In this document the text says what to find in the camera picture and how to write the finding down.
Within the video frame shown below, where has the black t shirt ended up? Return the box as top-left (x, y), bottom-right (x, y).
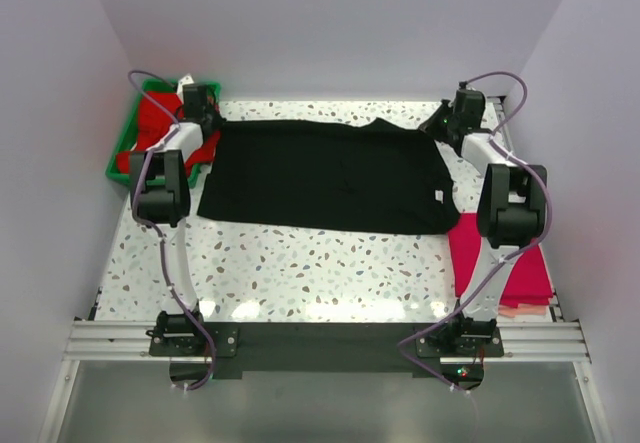
top-left (197, 119), bottom-right (460, 235)

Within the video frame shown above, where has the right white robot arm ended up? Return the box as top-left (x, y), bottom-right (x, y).
top-left (416, 82), bottom-right (551, 345)

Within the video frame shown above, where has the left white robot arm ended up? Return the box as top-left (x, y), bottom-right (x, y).
top-left (129, 74), bottom-right (218, 342)

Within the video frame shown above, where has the green plastic tray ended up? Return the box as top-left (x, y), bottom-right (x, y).
top-left (106, 79), bottom-right (220, 188)

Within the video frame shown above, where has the folded magenta t shirt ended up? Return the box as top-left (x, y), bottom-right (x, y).
top-left (448, 213), bottom-right (553, 308)

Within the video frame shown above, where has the folded pink t shirt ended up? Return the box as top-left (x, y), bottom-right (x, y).
top-left (499, 304), bottom-right (548, 319)

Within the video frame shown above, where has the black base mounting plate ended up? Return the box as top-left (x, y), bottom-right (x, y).
top-left (146, 322), bottom-right (504, 388)

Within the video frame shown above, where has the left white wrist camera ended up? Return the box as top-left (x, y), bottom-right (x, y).
top-left (176, 73), bottom-right (195, 92)

